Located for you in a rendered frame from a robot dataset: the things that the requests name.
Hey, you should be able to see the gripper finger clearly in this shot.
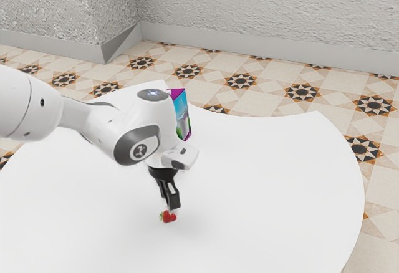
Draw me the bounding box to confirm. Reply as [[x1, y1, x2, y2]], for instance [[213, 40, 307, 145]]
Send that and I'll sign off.
[[166, 181, 181, 211]]

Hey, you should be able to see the red strawberry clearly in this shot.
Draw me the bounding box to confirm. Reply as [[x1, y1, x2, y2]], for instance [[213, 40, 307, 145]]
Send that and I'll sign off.
[[159, 209, 177, 224]]

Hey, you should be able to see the purple and blue carton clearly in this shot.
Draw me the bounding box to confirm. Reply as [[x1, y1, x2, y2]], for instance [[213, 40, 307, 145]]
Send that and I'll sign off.
[[165, 87, 193, 142]]

